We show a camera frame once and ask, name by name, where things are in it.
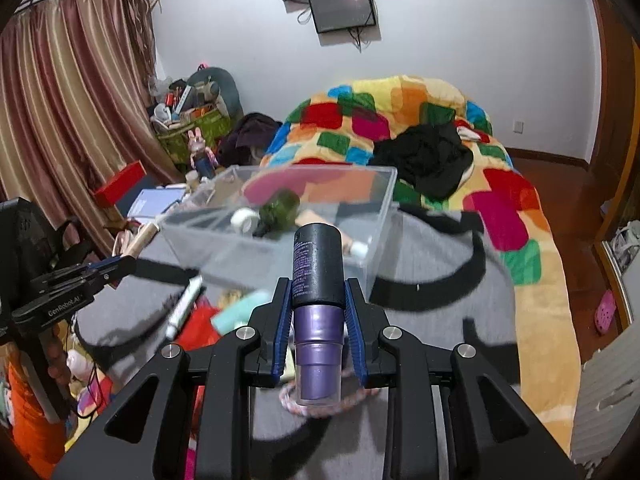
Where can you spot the red box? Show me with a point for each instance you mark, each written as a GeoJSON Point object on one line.
{"type": "Point", "coordinates": [120, 185]}

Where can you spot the blue notebook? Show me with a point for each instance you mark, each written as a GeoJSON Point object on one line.
{"type": "Point", "coordinates": [150, 203]}

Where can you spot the grey neck pillow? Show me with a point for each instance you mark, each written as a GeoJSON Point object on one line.
{"type": "Point", "coordinates": [227, 85]}

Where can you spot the person's left hand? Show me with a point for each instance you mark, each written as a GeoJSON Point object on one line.
{"type": "Point", "coordinates": [56, 360]}

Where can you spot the small yellow packet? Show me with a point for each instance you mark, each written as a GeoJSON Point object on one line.
{"type": "Point", "coordinates": [231, 299]}

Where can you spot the small black wall monitor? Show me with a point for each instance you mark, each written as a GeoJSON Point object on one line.
{"type": "Point", "coordinates": [342, 7]}

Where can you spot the green basket with clutter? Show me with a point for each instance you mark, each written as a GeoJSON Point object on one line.
{"type": "Point", "coordinates": [180, 145]}

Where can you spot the grey black patterned blanket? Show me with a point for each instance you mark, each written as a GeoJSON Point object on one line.
{"type": "Point", "coordinates": [440, 280]}

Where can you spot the dark purple clothes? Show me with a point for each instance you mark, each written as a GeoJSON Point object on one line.
{"type": "Point", "coordinates": [250, 132]}

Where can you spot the white tape roll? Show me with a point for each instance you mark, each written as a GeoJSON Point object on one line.
{"type": "Point", "coordinates": [245, 220]}

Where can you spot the white bag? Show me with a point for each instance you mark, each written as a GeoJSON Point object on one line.
{"type": "Point", "coordinates": [625, 245]}

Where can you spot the brown striped curtain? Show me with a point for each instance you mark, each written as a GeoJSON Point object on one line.
{"type": "Point", "coordinates": [60, 85]}

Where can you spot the wooden wardrobe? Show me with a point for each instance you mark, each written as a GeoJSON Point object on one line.
{"type": "Point", "coordinates": [612, 220]}

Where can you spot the small white bottle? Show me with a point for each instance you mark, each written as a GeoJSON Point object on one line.
{"type": "Point", "coordinates": [357, 248]}

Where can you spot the black clothing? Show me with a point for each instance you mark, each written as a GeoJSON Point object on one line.
{"type": "Point", "coordinates": [425, 160]}

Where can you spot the purple black spray bottle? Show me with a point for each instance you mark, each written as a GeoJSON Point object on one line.
{"type": "Point", "coordinates": [317, 270]}

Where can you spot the dark green bottle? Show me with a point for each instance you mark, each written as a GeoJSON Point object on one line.
{"type": "Point", "coordinates": [277, 207]}

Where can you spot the clear plastic storage bin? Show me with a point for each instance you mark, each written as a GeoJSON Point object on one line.
{"type": "Point", "coordinates": [240, 260]}

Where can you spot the mint green bottle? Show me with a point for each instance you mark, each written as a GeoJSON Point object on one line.
{"type": "Point", "coordinates": [235, 315]}

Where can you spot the white pen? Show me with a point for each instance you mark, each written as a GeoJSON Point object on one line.
{"type": "Point", "coordinates": [185, 305]}

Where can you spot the colourful patchwork blanket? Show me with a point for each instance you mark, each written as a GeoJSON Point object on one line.
{"type": "Point", "coordinates": [530, 280]}

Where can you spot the pink bunny toy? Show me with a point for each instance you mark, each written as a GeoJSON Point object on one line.
{"type": "Point", "coordinates": [200, 152]}

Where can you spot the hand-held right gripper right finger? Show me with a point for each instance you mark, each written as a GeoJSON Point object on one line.
{"type": "Point", "coordinates": [354, 330]}

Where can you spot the white ribbed suitcase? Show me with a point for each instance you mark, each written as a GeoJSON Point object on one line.
{"type": "Point", "coordinates": [610, 400]}

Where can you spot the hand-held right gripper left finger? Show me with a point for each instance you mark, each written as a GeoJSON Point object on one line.
{"type": "Point", "coordinates": [282, 330]}

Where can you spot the pink slipper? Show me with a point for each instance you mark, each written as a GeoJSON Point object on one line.
{"type": "Point", "coordinates": [604, 312]}

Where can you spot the brown wooden door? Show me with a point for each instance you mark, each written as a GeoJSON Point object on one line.
{"type": "Point", "coordinates": [607, 60]}

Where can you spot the person's left forearm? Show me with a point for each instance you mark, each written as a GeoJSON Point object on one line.
{"type": "Point", "coordinates": [30, 420]}

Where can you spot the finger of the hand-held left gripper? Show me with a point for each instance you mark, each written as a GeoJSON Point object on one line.
{"type": "Point", "coordinates": [122, 265]}

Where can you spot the red pouch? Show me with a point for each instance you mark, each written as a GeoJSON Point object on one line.
{"type": "Point", "coordinates": [200, 332]}

